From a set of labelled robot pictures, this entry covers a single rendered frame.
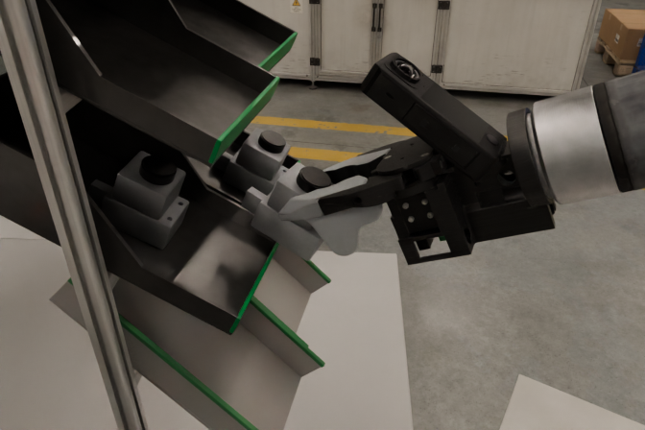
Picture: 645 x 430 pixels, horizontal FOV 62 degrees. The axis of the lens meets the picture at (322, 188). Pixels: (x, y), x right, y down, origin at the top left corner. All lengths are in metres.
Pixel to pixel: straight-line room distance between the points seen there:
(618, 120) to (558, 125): 0.03
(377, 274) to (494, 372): 1.11
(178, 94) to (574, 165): 0.29
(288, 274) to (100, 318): 0.36
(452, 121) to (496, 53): 3.86
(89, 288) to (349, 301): 0.60
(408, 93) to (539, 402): 0.60
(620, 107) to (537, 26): 3.87
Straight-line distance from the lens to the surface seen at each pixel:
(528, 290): 2.45
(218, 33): 0.59
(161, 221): 0.49
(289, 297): 0.76
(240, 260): 0.52
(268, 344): 0.67
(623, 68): 5.33
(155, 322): 0.59
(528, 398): 0.89
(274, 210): 0.47
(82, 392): 0.92
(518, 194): 0.41
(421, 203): 0.41
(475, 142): 0.39
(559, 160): 0.37
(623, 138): 0.37
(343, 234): 0.44
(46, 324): 1.05
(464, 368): 2.07
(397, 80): 0.39
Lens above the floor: 1.52
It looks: 31 degrees down
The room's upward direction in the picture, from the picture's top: straight up
